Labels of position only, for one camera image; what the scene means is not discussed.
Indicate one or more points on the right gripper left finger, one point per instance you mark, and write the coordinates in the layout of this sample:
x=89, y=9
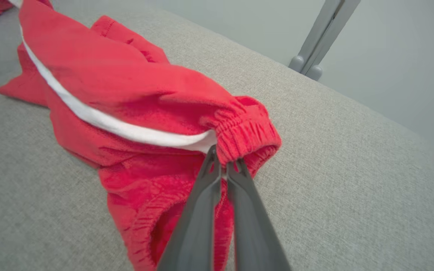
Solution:
x=194, y=233

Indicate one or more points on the grey fabric sofa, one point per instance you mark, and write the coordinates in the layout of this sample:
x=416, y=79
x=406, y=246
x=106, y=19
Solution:
x=352, y=169

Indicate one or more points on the grey partition post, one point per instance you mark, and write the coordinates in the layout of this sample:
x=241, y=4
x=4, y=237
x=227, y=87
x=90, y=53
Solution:
x=322, y=34

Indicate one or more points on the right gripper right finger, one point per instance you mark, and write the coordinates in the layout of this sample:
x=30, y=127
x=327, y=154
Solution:
x=251, y=233

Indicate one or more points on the red shorts with white stripe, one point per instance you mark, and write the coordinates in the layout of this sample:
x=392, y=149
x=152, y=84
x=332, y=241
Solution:
x=126, y=86

